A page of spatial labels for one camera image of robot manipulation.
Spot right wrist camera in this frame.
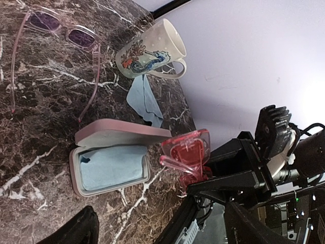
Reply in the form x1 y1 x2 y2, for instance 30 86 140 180
255 105 291 159

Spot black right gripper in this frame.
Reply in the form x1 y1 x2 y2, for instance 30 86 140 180
186 131 324 244

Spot cream ceramic mug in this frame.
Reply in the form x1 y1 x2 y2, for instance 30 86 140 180
115 19 187 79

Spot pink glasses case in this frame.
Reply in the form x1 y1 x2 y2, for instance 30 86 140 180
69 118 171 197

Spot light blue cleaning cloth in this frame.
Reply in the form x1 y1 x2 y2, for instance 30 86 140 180
79 145 147 191

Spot pink frame sunglasses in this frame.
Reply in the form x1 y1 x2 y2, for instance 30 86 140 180
159 129 213 196

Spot clear frame dark-lens sunglasses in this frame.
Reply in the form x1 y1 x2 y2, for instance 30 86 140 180
9 6 102 123

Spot black right corner post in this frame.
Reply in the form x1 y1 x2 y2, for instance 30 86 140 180
150 0 191 19

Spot light blue cloth near mug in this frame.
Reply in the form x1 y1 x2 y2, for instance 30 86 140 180
126 75 164 128

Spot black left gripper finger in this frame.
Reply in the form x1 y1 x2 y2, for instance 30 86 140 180
37 205 99 244

